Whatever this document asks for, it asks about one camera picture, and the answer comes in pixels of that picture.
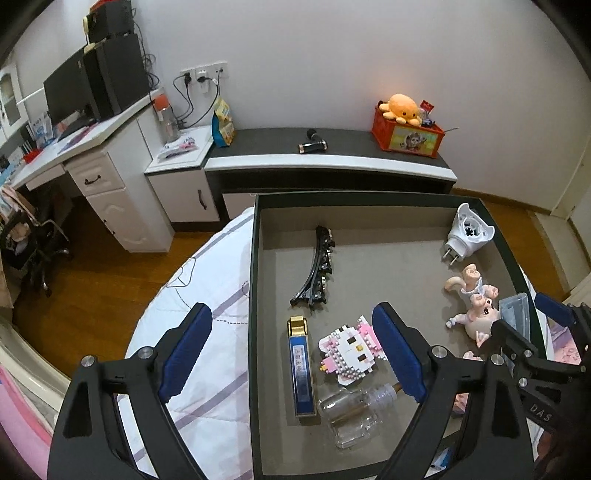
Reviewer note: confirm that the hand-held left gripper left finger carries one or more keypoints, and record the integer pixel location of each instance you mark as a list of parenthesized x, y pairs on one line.
[(184, 350)]

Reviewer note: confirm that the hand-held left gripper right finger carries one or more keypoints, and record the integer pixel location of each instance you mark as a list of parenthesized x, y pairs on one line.
[(399, 350)]

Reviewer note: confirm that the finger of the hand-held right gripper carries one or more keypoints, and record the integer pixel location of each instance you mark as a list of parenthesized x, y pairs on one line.
[(515, 344), (551, 309)]

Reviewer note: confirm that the clear plastic case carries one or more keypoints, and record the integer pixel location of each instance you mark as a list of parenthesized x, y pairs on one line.
[(516, 314)]

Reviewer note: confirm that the pink white cat block toy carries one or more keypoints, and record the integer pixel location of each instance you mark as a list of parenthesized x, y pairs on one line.
[(351, 350)]

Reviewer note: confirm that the pink doll figure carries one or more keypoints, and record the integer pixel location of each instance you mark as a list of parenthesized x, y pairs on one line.
[(480, 304)]

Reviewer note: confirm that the blue and gold lighter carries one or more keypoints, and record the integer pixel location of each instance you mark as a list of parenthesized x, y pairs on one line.
[(302, 369)]

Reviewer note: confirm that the white plug-in night light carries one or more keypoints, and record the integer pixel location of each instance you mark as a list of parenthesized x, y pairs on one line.
[(471, 230)]

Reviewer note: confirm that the black hair clip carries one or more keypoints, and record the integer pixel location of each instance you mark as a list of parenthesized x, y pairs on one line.
[(318, 267)]

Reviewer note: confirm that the clear glass bottle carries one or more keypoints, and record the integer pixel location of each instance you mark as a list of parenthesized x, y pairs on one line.
[(351, 415)]

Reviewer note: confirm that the white side cabinet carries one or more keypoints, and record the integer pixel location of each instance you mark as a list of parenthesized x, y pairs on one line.
[(184, 184)]

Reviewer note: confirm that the bed with pink bedding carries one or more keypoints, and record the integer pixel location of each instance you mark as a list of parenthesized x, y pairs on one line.
[(18, 401)]

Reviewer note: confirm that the white desk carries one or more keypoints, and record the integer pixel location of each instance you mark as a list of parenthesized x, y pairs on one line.
[(124, 184)]

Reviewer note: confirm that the black office chair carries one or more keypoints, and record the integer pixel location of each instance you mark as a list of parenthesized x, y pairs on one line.
[(37, 249)]

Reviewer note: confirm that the pink printed papers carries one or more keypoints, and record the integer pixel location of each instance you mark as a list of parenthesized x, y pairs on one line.
[(180, 146)]

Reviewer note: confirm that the low black white cabinet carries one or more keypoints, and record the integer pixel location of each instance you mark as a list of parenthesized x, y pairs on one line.
[(351, 147)]

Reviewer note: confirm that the red toy crate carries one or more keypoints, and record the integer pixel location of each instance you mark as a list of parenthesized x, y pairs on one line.
[(411, 138)]

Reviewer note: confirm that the black microphone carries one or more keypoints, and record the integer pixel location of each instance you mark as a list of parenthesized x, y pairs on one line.
[(314, 146)]

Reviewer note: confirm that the snack bag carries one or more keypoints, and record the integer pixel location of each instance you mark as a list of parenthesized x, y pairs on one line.
[(222, 124)]

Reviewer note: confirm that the water bottle orange cap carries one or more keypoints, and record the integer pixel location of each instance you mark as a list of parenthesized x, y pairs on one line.
[(168, 120)]

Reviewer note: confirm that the small toy figure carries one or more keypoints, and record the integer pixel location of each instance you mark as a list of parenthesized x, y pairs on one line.
[(427, 113)]

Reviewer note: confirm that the purple book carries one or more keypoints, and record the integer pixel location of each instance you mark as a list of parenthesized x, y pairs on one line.
[(71, 139)]

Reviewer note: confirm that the orange octopus plush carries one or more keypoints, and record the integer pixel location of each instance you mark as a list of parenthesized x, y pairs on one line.
[(399, 108)]

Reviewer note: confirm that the black keyboard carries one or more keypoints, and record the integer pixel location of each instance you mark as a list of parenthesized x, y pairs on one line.
[(76, 129)]

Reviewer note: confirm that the blue white box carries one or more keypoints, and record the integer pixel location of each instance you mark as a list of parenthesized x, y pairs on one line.
[(40, 127)]

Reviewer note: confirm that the black computer tower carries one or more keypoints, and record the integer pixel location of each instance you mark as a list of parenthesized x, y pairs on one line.
[(115, 78)]

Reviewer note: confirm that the black monitor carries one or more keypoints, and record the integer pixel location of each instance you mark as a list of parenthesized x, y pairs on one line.
[(64, 92)]

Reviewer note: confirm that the white glass-door cabinet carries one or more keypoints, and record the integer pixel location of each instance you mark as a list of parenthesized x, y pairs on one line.
[(9, 101)]

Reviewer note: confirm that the black speaker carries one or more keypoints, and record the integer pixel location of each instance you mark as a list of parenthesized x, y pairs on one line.
[(111, 21)]

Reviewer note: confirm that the white wall outlet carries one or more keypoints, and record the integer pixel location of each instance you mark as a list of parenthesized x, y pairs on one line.
[(203, 71)]

